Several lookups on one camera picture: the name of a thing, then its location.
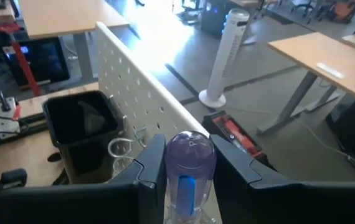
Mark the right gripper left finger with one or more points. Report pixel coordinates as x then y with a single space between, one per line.
71 205

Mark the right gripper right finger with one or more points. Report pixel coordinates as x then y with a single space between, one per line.
289 202

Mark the metal loop tool holder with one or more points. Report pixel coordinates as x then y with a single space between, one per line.
124 146

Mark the tall black plastic bin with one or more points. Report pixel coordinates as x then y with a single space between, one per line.
81 124

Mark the red black toolbox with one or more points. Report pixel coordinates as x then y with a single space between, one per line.
236 132

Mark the white metal pegboard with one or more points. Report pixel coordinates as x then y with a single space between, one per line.
134 87

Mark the wooden desk grey legs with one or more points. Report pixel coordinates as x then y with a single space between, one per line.
320 62
68 15

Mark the red metal stand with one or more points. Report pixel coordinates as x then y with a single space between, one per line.
25 65

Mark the black glass computer case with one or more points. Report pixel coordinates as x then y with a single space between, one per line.
40 60

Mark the white tower fan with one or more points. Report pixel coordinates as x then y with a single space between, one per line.
227 56

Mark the orange black chair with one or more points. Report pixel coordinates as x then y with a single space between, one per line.
344 9

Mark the black computer tower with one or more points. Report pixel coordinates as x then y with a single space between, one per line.
213 14

